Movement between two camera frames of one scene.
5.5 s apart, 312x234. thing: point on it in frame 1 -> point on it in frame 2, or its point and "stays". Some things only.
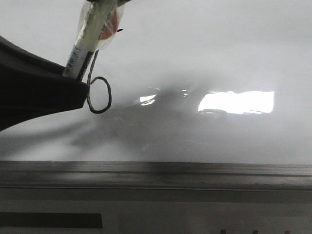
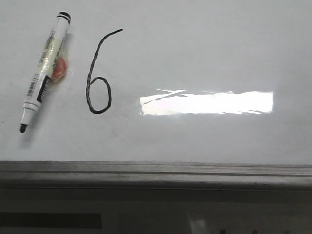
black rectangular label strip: (51, 220) stays
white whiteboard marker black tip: (101, 22) -> (49, 55)
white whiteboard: (191, 81) stays
